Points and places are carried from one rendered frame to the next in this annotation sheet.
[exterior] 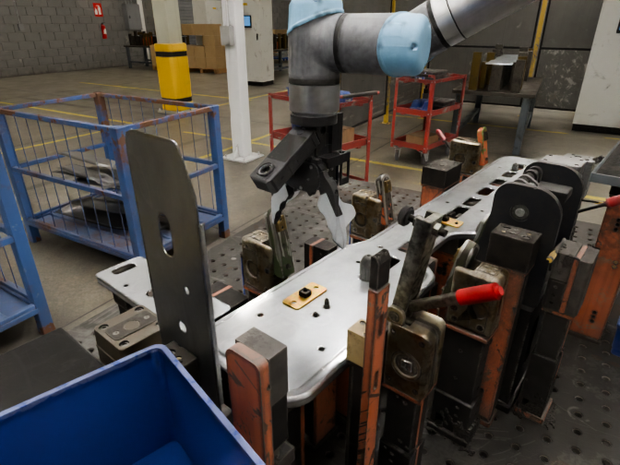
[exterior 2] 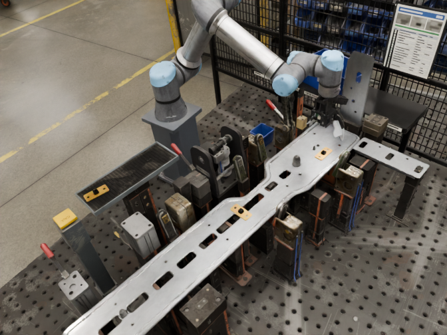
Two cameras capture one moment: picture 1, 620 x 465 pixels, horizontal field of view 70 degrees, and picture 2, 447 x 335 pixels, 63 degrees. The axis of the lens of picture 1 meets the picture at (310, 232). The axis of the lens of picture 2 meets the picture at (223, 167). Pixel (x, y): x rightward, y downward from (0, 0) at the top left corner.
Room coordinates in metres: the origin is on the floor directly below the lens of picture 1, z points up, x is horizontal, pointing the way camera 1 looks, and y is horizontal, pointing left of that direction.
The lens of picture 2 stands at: (1.86, -0.22, 2.07)
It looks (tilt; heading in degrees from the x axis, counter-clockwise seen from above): 43 degrees down; 190
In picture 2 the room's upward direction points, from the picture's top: 7 degrees counter-clockwise
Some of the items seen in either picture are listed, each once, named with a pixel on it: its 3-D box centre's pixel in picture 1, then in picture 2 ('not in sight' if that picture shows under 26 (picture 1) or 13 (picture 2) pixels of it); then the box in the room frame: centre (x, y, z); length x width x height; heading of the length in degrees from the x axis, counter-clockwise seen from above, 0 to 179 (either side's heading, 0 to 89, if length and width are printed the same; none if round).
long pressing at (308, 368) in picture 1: (445, 219); (239, 217); (1.00, -0.33, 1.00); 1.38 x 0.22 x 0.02; 140
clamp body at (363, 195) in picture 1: (367, 254); (287, 247); (1.05, -0.15, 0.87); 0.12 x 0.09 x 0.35; 50
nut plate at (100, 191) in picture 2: not in sight; (96, 192); (1.03, -0.82, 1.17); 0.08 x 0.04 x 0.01; 132
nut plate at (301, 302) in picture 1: (304, 292); (323, 152); (0.66, 0.01, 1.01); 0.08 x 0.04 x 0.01; 140
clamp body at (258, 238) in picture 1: (268, 308); (344, 199); (0.80, 0.09, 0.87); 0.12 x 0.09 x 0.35; 50
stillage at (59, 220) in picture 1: (119, 176); not in sight; (2.90, 1.31, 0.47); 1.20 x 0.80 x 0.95; 60
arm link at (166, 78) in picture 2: not in sight; (165, 80); (0.46, -0.67, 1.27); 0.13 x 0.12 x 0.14; 152
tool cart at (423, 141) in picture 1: (426, 114); not in sight; (5.02, -1.30, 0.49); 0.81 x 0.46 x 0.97; 137
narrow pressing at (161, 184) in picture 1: (178, 282); (354, 89); (0.43, 0.15, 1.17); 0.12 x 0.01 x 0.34; 50
